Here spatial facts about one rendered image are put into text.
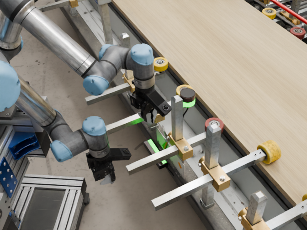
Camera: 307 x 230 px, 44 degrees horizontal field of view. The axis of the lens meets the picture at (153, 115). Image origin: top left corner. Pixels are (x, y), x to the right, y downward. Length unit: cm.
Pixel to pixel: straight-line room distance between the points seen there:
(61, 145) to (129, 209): 125
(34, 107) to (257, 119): 92
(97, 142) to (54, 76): 220
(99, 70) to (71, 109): 187
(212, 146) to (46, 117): 56
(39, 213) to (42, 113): 109
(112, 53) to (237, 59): 85
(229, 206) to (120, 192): 98
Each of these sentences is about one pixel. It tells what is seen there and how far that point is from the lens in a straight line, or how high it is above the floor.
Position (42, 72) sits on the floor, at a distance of 355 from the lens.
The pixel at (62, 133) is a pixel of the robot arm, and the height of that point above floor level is 116.
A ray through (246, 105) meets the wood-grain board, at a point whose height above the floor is 90.
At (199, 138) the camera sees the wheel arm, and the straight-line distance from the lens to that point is 163.
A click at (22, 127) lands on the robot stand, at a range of 171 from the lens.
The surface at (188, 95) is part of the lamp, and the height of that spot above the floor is 110.
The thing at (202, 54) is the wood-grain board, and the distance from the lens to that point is 200.
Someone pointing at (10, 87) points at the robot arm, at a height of 149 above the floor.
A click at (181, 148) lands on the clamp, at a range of 158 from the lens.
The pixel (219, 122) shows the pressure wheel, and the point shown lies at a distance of 164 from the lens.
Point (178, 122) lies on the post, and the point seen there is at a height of 98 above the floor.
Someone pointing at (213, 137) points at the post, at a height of 114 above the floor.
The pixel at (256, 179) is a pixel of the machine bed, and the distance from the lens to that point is 161.
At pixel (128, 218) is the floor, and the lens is 241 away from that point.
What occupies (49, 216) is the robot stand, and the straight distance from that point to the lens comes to 227.
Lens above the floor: 209
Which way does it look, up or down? 45 degrees down
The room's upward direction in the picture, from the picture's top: 4 degrees counter-clockwise
